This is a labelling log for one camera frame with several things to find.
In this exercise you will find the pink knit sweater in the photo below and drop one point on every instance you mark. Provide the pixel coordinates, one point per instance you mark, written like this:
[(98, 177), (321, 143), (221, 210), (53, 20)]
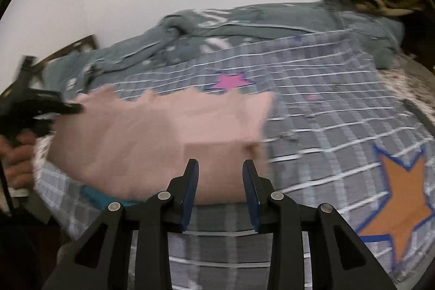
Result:
[(153, 140)]

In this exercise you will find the floral bed sheet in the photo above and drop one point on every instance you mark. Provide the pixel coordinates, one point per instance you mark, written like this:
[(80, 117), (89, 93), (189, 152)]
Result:
[(407, 82)]

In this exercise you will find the person's left hand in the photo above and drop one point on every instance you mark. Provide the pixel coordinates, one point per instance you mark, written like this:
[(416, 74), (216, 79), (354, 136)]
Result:
[(17, 161)]

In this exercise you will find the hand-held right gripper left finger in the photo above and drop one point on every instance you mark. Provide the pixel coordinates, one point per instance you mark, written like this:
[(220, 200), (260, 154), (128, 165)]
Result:
[(190, 188)]

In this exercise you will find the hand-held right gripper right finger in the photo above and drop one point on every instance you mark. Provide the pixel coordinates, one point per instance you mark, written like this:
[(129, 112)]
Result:
[(250, 189)]

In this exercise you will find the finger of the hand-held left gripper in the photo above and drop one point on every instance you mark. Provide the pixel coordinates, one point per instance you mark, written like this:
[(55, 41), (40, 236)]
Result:
[(68, 107)]

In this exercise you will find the grey checked star quilt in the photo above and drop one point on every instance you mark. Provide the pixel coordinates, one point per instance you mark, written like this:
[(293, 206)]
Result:
[(323, 157)]

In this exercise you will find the dark wooden headboard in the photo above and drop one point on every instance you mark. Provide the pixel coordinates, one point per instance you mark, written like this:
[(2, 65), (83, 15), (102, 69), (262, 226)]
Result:
[(78, 45)]

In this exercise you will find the grey-green floral blanket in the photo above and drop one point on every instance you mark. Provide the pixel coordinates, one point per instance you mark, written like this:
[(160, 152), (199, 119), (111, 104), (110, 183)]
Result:
[(238, 25)]

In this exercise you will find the dark wooden chair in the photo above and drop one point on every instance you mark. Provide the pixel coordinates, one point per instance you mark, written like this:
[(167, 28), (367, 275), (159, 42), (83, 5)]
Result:
[(419, 38)]

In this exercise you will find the black phone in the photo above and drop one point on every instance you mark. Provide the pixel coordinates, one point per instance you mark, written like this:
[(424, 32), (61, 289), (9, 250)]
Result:
[(419, 114)]

